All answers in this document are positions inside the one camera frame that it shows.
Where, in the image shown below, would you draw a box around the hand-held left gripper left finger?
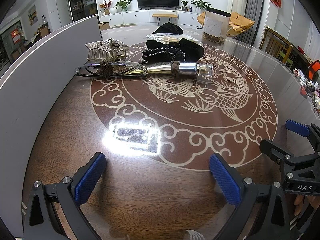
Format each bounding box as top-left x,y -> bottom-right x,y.
24,152 -> 108,240

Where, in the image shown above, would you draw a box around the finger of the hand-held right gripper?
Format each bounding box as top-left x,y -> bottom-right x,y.
286,119 -> 320,153
259,139 -> 298,178

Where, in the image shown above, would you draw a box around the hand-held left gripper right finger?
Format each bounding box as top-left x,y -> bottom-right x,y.
209,152 -> 292,240

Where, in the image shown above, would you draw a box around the brown hair tie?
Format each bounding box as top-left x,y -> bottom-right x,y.
171,60 -> 182,77
99,59 -> 116,78

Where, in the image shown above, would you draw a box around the clear frame glasses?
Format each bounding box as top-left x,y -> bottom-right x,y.
75,61 -> 148,78

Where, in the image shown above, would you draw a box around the silver perfume bottle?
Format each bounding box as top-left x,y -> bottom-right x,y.
145,62 -> 214,78

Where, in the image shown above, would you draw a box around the grey partition board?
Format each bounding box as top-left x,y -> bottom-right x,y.
0,14 -> 102,188

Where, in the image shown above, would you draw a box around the black velvet bow hair accessory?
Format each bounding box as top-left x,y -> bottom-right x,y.
141,38 -> 205,63

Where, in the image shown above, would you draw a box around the rhinestone bow hair claw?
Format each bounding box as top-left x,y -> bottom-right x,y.
85,38 -> 130,63

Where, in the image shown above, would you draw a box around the plastic bag with gold item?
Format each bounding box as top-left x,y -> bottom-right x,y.
146,33 -> 204,47

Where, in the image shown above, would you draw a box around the black cap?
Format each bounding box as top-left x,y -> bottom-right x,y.
152,22 -> 184,35

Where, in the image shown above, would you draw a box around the brown patterned wooden desktop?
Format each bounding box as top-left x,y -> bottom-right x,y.
22,25 -> 320,240

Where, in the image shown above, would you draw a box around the person's right hand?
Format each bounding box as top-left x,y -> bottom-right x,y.
294,194 -> 317,217

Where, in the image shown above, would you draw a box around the pile of assorted clutter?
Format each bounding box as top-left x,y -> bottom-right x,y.
292,67 -> 320,115

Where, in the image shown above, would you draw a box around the wooden chair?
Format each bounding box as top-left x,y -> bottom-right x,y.
259,26 -> 294,64

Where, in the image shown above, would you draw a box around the orange lounge chair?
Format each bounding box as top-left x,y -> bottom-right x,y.
197,11 -> 255,36

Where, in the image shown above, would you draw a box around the grey curtain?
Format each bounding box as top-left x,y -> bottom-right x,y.
244,0 -> 265,47

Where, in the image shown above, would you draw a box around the clear jar with black lid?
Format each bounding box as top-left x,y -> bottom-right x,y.
202,7 -> 230,43

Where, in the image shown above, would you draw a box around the broad leaf potted plant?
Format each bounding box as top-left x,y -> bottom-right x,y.
191,0 -> 212,12

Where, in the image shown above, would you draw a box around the red calendar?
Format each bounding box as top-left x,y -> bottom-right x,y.
11,29 -> 22,43

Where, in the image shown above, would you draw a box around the white television cabinet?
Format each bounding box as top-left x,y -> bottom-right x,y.
98,8 -> 208,27

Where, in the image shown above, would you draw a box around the wooden bench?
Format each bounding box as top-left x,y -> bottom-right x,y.
152,13 -> 178,25

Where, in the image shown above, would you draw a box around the vase of red flowers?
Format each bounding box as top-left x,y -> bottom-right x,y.
99,0 -> 113,15

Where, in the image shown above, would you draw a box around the white door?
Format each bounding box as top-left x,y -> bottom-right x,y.
55,0 -> 71,24

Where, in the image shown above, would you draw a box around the large leafy potted plant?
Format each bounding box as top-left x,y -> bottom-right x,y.
114,0 -> 132,12

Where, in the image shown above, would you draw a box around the glass door display cabinet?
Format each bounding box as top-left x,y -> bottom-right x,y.
67,0 -> 97,23

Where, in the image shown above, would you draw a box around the landscape wall painting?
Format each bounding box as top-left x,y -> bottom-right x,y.
27,4 -> 38,27

